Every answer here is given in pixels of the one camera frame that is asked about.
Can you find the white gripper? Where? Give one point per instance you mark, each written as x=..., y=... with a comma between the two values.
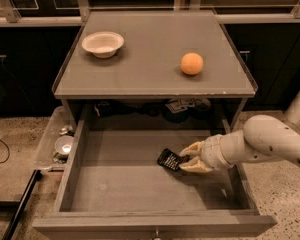
x=211, y=154

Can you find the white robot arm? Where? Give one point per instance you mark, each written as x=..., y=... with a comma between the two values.
x=262, y=139

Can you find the dark items behind drawer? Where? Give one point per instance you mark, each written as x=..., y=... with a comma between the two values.
x=173, y=110

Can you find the open grey top drawer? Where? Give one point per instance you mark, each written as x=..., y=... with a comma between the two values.
x=113, y=187

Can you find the orange fruit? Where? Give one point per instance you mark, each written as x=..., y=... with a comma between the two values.
x=191, y=64

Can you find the grey wooden cabinet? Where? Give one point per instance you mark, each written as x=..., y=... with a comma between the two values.
x=147, y=67

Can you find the small white bowl in bin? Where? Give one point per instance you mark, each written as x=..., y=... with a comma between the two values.
x=63, y=144

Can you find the clear plastic storage bin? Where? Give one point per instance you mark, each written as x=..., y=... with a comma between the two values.
x=46, y=158

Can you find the white paper bowl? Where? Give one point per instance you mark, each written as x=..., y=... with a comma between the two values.
x=102, y=44

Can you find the white metal window railing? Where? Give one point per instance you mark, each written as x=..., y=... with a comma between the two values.
x=77, y=12

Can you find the black floor rail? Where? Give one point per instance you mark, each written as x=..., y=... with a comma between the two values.
x=16, y=208

